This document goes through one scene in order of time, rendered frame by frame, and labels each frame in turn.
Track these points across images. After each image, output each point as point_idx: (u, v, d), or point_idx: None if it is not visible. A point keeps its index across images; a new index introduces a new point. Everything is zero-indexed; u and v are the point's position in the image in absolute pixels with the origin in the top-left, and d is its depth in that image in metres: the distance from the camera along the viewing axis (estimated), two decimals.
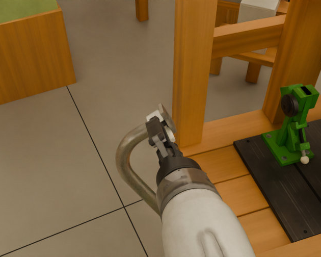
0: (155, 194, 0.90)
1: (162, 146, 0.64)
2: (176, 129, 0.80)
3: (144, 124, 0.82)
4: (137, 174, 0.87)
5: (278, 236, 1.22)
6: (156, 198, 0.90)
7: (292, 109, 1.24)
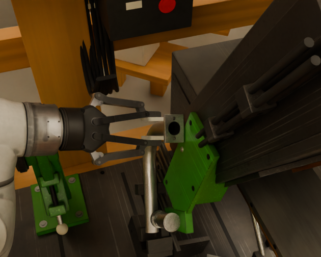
0: (152, 198, 0.88)
1: (91, 101, 0.71)
2: (167, 140, 0.76)
3: (169, 125, 0.82)
4: (154, 168, 0.89)
5: None
6: (149, 202, 0.88)
7: None
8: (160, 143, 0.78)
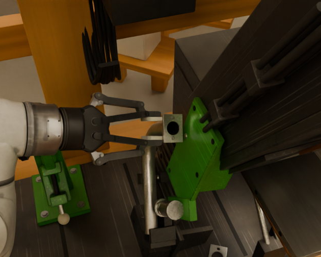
0: (152, 200, 0.88)
1: (91, 101, 0.71)
2: (166, 140, 0.76)
3: (168, 126, 0.82)
4: (153, 169, 0.89)
5: None
6: (149, 203, 0.88)
7: None
8: (160, 143, 0.77)
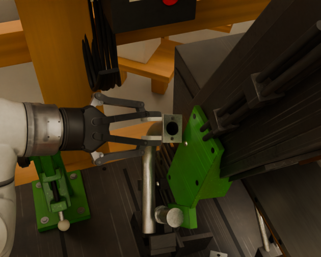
0: (150, 199, 0.88)
1: (91, 101, 0.71)
2: (165, 140, 0.76)
3: (168, 126, 0.82)
4: (153, 169, 0.89)
5: None
6: (146, 202, 0.88)
7: None
8: (160, 143, 0.78)
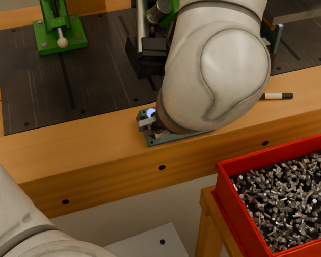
0: (144, 20, 0.95)
1: None
2: None
3: None
4: None
5: None
6: (141, 23, 0.95)
7: None
8: (154, 133, 0.78)
